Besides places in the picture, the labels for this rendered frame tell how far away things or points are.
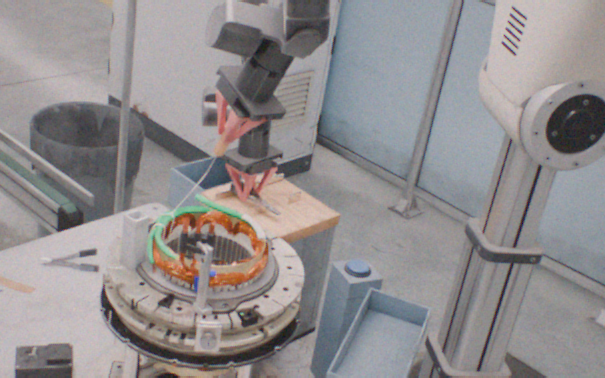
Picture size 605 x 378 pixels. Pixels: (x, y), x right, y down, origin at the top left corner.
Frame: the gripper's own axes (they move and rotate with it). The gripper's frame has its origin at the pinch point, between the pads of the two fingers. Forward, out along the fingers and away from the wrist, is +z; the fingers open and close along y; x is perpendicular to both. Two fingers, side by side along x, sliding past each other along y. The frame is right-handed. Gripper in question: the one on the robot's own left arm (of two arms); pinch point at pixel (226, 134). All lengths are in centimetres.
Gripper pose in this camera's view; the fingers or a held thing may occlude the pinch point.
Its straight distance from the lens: 131.0
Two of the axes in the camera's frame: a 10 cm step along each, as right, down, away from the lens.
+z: -4.6, 6.8, 5.7
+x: 7.1, -1.1, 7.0
